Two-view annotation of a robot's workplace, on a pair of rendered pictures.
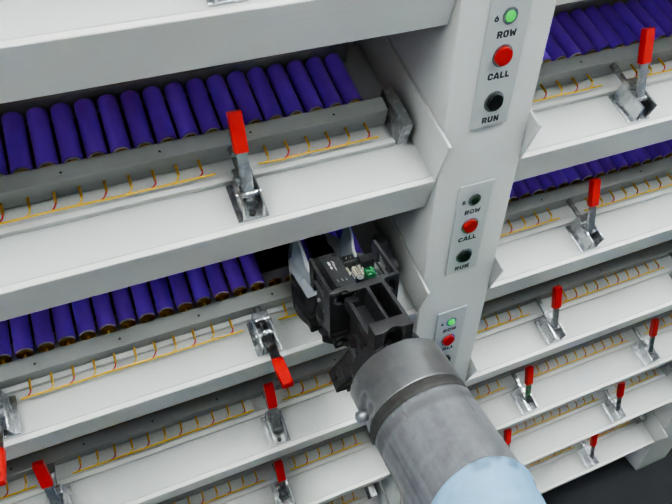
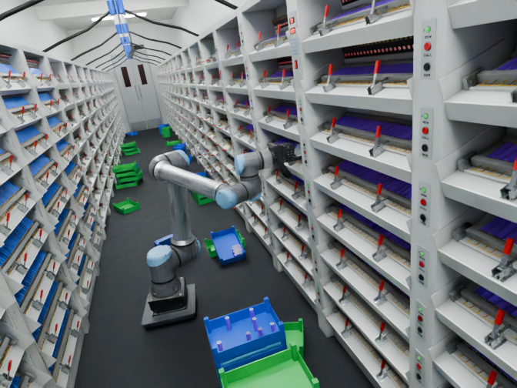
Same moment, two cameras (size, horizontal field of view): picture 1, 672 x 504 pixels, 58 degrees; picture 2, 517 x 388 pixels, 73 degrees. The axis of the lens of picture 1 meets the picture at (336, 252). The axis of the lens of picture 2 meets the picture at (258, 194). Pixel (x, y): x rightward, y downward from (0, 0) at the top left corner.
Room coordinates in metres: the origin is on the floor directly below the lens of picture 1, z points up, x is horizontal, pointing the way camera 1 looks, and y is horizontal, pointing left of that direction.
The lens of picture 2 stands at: (0.45, -1.65, 1.40)
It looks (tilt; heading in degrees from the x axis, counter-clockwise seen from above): 20 degrees down; 97
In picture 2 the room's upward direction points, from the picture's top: 9 degrees counter-clockwise
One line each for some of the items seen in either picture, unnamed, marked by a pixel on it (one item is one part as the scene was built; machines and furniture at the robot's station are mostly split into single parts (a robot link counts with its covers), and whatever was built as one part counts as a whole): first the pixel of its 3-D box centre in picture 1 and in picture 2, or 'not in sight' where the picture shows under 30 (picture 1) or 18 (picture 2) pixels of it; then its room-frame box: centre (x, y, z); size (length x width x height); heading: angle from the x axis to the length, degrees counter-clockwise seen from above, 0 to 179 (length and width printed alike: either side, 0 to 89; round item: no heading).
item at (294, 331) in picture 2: not in sight; (275, 339); (0.24, -0.21, 0.04); 0.30 x 0.20 x 0.08; 179
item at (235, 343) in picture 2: not in sight; (243, 328); (0.15, -0.48, 0.36); 0.30 x 0.20 x 0.08; 22
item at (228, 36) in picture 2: not in sight; (244, 136); (0.05, 1.19, 0.85); 0.20 x 0.09 x 1.70; 23
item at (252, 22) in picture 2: not in sight; (274, 152); (0.32, 0.54, 0.85); 0.20 x 0.09 x 1.70; 23
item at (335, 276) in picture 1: (364, 317); (281, 153); (0.39, -0.03, 0.98); 0.12 x 0.08 x 0.09; 23
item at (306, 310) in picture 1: (317, 301); not in sight; (0.43, 0.02, 0.95); 0.09 x 0.05 x 0.02; 31
